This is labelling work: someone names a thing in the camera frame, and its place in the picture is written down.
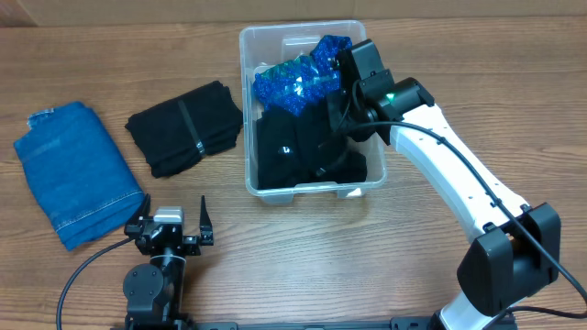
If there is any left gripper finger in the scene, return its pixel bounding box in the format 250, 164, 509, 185
199, 195, 213, 235
127, 193, 150, 228

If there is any black cloth bundle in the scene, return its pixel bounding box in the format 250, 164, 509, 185
296, 103, 368, 184
256, 106, 307, 190

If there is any shiny blue sequin cloth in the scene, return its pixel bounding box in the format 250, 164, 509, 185
253, 35, 352, 116

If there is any blue denim cloth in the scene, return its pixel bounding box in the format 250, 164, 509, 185
14, 102, 144, 251

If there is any black cloth with band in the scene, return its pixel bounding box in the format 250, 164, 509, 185
126, 81, 243, 178

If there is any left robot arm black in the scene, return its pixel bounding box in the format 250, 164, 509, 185
123, 195, 214, 330

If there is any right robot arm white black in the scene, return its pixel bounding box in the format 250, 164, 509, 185
335, 72, 586, 329

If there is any clear plastic storage bin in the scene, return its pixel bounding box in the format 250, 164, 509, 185
239, 20, 387, 204

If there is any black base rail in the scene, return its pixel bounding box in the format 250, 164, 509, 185
112, 315, 444, 330

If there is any cardboard wall panel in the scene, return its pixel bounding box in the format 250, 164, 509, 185
1, 0, 586, 27

